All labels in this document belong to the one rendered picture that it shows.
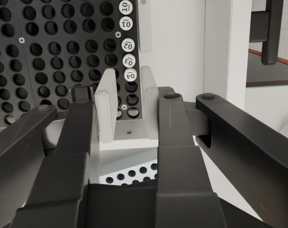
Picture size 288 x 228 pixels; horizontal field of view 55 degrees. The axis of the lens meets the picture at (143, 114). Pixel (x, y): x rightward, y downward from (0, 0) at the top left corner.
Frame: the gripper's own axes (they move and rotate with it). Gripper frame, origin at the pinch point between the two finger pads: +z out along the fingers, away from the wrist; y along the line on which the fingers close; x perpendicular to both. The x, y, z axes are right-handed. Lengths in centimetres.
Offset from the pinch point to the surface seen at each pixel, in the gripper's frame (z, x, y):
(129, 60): 8.6, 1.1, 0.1
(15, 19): 10.0, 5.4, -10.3
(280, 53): 99, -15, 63
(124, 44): 8.6, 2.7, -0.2
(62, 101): 12.8, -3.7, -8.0
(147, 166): 20.2, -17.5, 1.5
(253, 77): 34.8, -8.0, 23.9
